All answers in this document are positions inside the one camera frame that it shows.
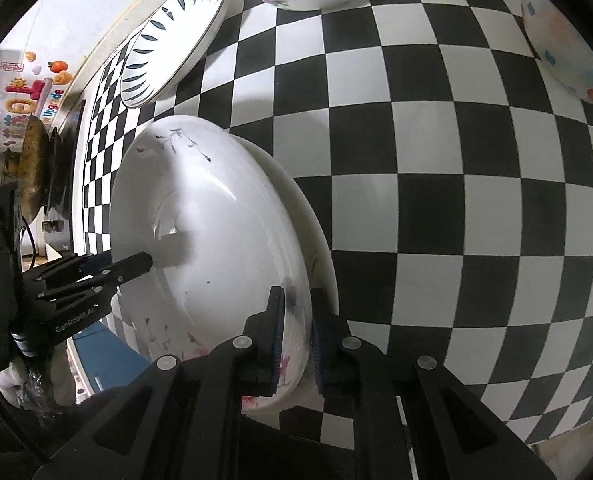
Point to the large white bowl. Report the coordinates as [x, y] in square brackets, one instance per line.
[216, 210]

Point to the colourful wall sticker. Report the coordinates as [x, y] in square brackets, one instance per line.
[31, 90]

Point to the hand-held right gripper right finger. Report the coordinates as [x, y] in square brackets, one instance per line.
[318, 355]

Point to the white bowl blue dash pattern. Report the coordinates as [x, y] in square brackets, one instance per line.
[171, 45]

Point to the black and white checkered tablecloth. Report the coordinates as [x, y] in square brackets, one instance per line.
[426, 160]

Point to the person's left hand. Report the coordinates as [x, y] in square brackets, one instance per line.
[6, 380]

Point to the dark metal wok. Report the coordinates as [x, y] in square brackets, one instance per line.
[31, 165]

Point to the white plate with pastel print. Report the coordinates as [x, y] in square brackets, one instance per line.
[561, 45]

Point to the blue cabinet panel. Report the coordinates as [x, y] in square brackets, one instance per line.
[111, 360]

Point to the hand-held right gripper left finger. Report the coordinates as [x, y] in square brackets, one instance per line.
[278, 330]

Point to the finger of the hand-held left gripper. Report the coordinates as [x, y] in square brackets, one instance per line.
[94, 262]
[126, 269]

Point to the plain white plate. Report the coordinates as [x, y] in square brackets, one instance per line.
[317, 240]

